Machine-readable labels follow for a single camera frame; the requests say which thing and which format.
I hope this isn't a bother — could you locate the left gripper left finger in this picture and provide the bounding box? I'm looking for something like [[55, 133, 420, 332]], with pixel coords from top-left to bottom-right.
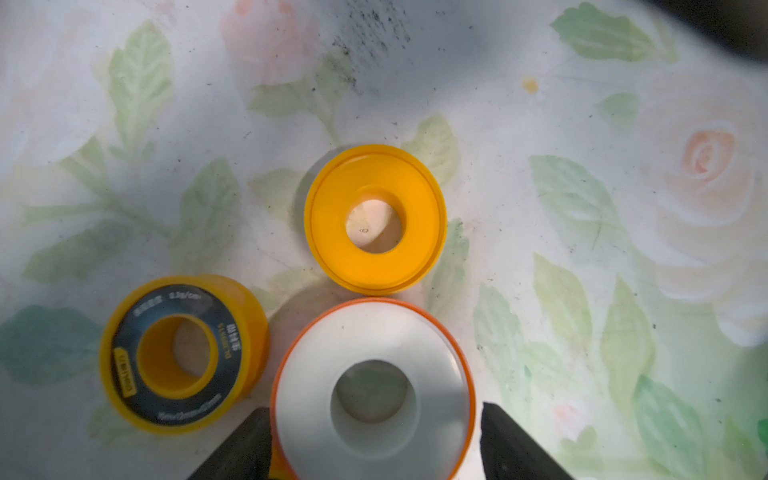
[[188, 407, 272, 480]]

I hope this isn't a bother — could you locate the yellow black tape roll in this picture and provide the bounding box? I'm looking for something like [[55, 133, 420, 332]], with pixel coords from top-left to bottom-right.
[[304, 145, 447, 296], [99, 275, 269, 435]]

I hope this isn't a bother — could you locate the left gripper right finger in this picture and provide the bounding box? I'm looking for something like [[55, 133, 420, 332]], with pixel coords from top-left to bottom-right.
[[480, 402, 573, 480]]

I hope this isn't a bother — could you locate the large yellow orange tape roll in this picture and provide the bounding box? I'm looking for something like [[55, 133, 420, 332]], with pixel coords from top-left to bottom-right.
[[271, 298, 476, 479]]

